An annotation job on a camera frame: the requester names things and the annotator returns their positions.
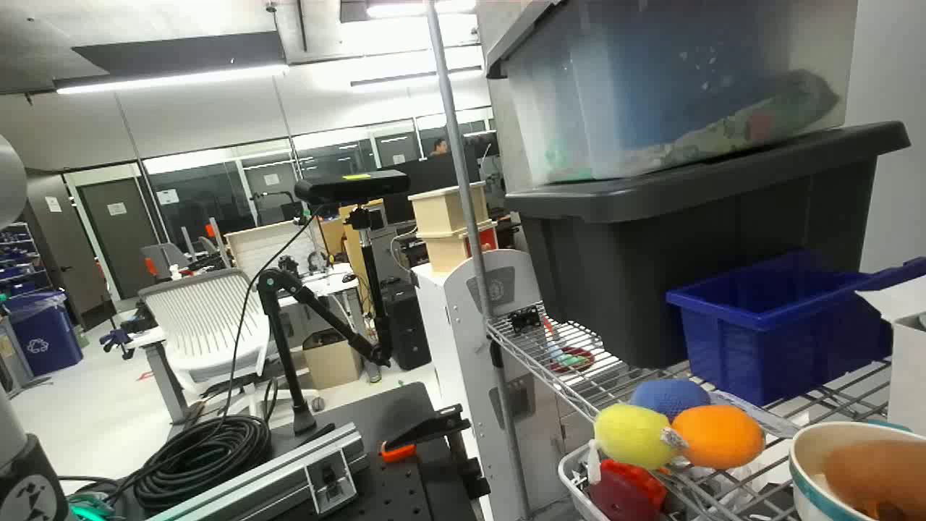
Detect cardboard box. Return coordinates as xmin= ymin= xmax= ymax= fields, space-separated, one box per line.
xmin=302 ymin=329 xmax=363 ymax=391

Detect blue box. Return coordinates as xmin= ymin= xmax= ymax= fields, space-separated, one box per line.
xmin=665 ymin=250 xmax=926 ymax=408

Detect white box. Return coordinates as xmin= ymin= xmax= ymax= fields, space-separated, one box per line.
xmin=856 ymin=275 xmax=926 ymax=436

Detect stack of beige boxes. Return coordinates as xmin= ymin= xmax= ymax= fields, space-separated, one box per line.
xmin=408 ymin=182 xmax=499 ymax=275

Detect black computer tower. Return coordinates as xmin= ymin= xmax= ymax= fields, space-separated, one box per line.
xmin=381 ymin=278 xmax=433 ymax=372

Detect red small dish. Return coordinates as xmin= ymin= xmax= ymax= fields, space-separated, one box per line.
xmin=548 ymin=345 xmax=597 ymax=374

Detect dark grey storage bin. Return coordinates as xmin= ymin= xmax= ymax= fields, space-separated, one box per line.
xmin=504 ymin=121 xmax=912 ymax=370

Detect white plastic basket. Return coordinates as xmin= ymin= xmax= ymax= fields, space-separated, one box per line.
xmin=556 ymin=442 xmax=731 ymax=521

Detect clear storage bin with lid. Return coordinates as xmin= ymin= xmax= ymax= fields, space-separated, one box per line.
xmin=484 ymin=0 xmax=859 ymax=186

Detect white office chair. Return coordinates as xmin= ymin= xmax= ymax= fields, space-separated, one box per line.
xmin=137 ymin=268 xmax=273 ymax=395

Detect red plastic toy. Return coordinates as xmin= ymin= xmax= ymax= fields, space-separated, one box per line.
xmin=587 ymin=459 xmax=668 ymax=521

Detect white desk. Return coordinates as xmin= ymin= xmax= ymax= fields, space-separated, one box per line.
xmin=127 ymin=262 xmax=364 ymax=426

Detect white bowl with teal rim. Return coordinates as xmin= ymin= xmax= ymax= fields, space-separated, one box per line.
xmin=788 ymin=421 xmax=926 ymax=521

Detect blue recycling bin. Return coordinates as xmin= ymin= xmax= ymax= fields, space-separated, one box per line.
xmin=3 ymin=291 xmax=85 ymax=377

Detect shelf with blue bins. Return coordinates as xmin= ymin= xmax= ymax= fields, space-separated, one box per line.
xmin=0 ymin=222 xmax=53 ymax=298

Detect camera on mount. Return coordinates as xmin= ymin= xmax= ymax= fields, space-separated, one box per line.
xmin=256 ymin=169 xmax=412 ymax=436

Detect metal wire shelf rack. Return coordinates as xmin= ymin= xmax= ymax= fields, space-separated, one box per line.
xmin=425 ymin=0 xmax=926 ymax=521

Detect black clamp with orange handle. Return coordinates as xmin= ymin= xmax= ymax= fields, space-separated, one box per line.
xmin=379 ymin=404 xmax=493 ymax=500

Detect aluminium extrusion rail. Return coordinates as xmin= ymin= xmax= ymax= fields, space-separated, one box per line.
xmin=145 ymin=423 xmax=370 ymax=521

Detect coil of black cable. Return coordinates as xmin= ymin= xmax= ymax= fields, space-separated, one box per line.
xmin=133 ymin=415 xmax=273 ymax=512

